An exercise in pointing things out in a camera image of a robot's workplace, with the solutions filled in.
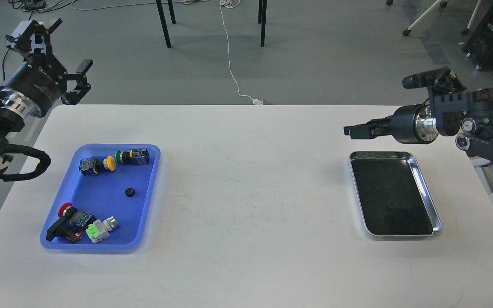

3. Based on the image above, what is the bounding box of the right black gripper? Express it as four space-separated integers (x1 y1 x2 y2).
344 105 427 144

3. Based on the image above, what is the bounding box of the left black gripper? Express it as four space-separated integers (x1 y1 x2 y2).
0 19 94 118

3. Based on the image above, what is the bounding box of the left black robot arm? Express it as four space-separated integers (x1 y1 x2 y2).
0 19 93 182

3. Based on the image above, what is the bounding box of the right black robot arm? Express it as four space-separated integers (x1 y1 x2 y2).
344 88 493 162

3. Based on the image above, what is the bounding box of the silver metal tray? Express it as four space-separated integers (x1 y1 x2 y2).
349 151 443 240

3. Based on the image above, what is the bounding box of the blue plastic tray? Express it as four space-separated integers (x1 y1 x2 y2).
40 143 161 252

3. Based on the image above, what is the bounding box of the black table leg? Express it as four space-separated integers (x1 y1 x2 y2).
156 0 172 49
258 0 267 47

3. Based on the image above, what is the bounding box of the white chair base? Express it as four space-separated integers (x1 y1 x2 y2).
401 0 483 37

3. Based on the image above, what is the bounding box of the red emergency stop button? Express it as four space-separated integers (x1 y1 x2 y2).
45 202 96 244

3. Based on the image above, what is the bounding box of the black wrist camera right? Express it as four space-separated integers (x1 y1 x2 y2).
402 66 467 95

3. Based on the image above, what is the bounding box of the yellow push button switch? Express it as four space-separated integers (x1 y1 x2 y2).
78 156 117 176

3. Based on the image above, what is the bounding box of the green push button switch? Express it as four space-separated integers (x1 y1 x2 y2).
115 148 149 166

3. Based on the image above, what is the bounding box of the white green selector switch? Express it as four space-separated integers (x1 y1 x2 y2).
85 216 120 244

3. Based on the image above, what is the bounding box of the white floor cable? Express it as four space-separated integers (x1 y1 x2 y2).
220 0 264 105

